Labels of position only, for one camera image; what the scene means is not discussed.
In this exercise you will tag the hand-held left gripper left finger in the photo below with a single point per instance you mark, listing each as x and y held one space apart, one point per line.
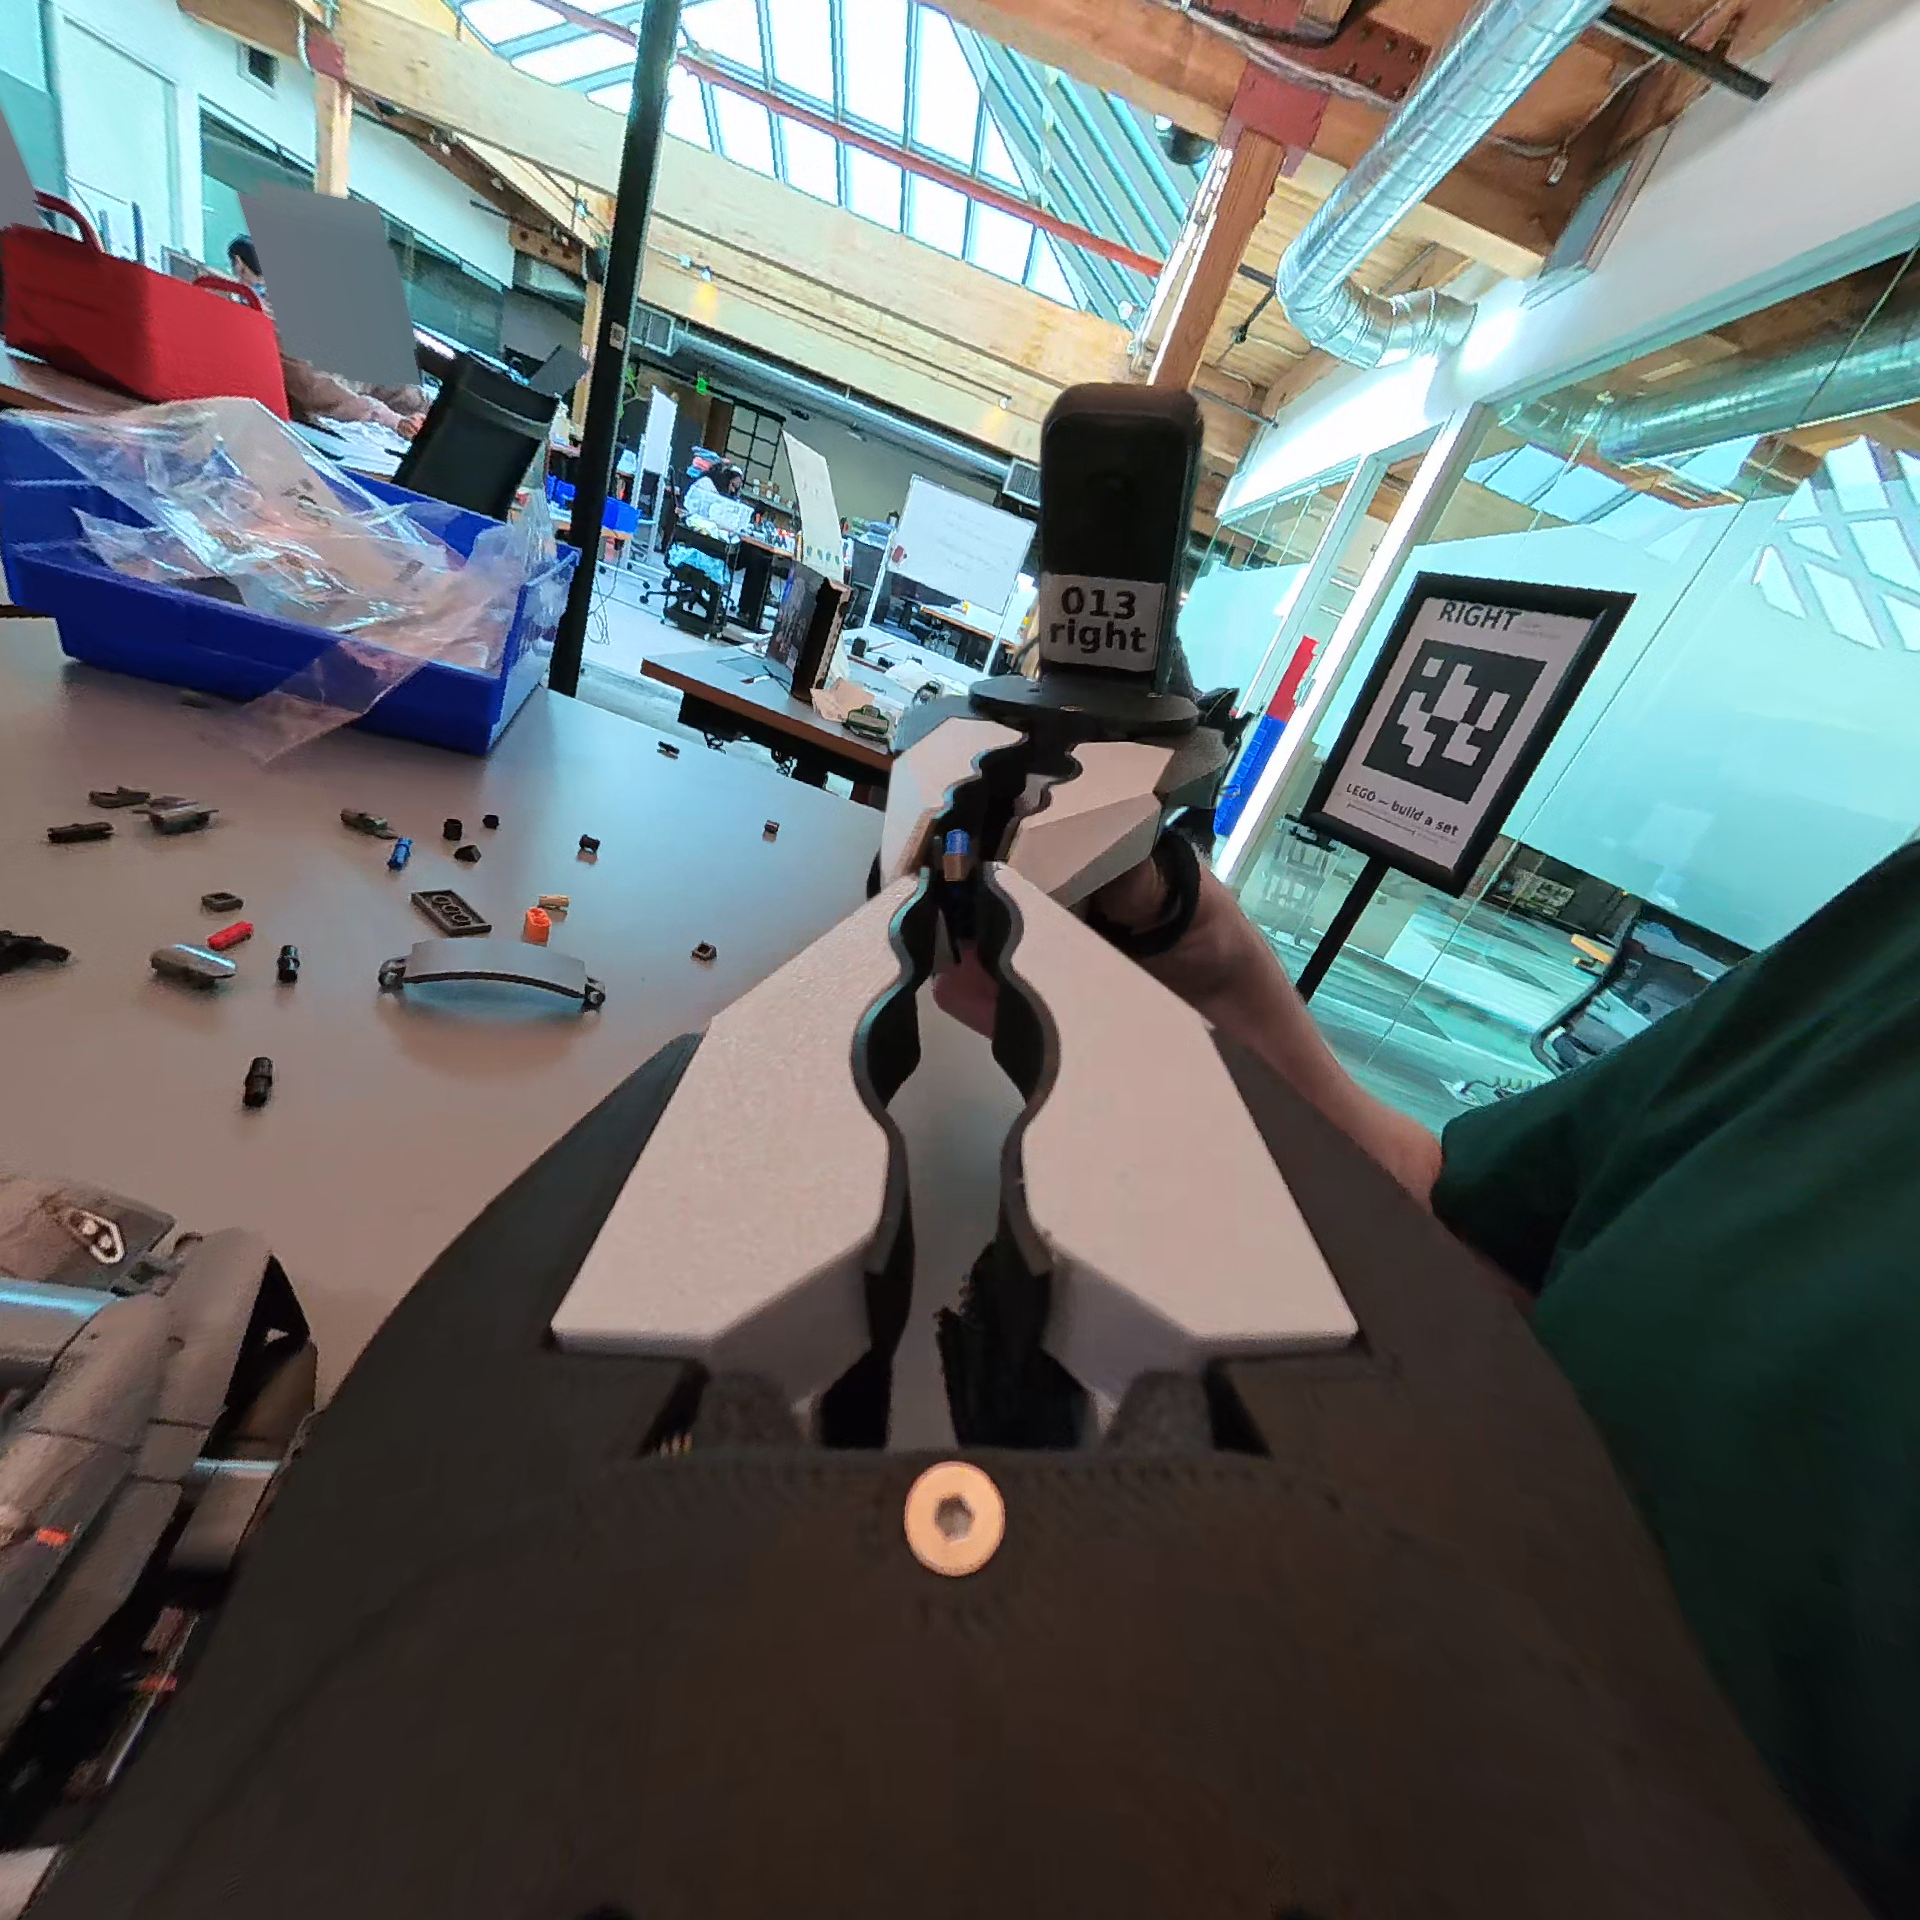
720 1171

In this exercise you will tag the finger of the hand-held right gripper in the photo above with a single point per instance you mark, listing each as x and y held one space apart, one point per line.
1102 825
922 795

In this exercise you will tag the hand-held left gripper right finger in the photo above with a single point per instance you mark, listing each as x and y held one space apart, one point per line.
1172 1184

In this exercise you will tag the small black lego assembly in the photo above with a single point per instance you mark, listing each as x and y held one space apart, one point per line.
951 858

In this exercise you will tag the person's right forearm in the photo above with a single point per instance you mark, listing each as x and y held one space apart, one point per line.
1349 1103

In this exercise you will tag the orange lego piece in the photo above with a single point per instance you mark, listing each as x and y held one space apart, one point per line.
536 923

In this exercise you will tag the grey curved lego panel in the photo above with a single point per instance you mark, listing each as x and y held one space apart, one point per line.
488 961

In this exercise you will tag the dark grey lego plate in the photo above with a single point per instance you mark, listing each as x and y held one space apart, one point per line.
450 911

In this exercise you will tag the grey lego wedge piece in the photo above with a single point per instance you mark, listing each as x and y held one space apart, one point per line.
193 964

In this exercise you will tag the grey lego car model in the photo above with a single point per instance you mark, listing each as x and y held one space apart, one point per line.
105 1394

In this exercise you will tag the black claw lego piece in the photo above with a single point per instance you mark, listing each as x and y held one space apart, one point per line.
31 948

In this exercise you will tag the person's right hand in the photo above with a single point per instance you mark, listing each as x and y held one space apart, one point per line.
1224 975

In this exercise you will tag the white whiteboard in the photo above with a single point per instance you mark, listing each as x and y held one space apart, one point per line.
961 547

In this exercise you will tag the wooden work table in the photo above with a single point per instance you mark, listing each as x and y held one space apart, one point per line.
781 714

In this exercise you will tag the framed marker sign on stand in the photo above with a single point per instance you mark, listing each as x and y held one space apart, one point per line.
1477 721

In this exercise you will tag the black vertical pole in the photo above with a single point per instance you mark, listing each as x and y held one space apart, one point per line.
616 376

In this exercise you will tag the person's right arm green sleeve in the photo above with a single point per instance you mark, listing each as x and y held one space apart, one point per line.
1725 1348

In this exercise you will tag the crumpled clear plastic bag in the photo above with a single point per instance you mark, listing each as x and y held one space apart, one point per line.
301 510

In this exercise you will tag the blue plastic bin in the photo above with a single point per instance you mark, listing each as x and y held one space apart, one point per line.
150 630

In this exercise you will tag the red tote bag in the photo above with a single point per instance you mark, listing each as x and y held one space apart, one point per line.
135 322

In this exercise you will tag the silver ventilation duct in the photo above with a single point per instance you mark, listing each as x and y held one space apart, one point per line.
1412 166

